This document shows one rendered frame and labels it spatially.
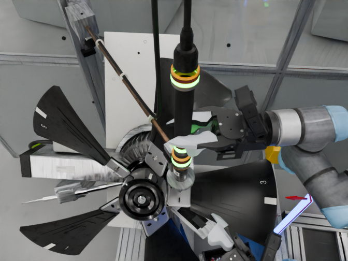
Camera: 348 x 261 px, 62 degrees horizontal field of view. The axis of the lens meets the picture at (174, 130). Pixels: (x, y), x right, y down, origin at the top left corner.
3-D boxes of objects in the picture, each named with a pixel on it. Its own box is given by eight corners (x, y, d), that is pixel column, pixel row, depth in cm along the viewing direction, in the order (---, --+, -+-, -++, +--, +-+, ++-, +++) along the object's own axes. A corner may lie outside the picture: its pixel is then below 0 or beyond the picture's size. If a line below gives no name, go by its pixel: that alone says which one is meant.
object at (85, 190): (129, 184, 88) (24, 205, 92) (127, 177, 88) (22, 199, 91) (128, 187, 86) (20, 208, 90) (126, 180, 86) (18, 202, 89)
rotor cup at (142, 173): (117, 163, 84) (104, 182, 71) (164, 151, 82) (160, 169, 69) (132, 207, 87) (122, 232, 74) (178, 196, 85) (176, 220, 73)
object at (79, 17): (70, 26, 101) (62, 3, 94) (88, 19, 103) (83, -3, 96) (80, 42, 96) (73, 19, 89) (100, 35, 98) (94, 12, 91)
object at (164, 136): (86, 30, 94) (84, 26, 93) (89, 28, 94) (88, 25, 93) (170, 151, 67) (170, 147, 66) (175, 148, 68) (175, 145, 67)
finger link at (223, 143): (199, 156, 54) (243, 146, 55) (199, 151, 52) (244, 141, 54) (191, 135, 56) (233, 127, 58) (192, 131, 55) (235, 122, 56)
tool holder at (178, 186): (157, 168, 74) (155, 147, 66) (180, 155, 76) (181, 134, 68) (175, 196, 70) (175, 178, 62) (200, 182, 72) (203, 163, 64)
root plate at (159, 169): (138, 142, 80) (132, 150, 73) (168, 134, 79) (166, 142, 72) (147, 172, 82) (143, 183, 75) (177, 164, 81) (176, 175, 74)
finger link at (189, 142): (171, 167, 57) (215, 156, 59) (172, 150, 52) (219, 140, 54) (168, 153, 59) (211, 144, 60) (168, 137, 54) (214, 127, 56)
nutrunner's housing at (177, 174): (170, 179, 75) (166, 26, 38) (182, 173, 76) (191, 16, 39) (177, 191, 73) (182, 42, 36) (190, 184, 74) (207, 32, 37)
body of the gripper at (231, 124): (213, 162, 60) (270, 157, 61) (219, 139, 53) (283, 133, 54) (206, 132, 64) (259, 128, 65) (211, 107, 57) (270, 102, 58)
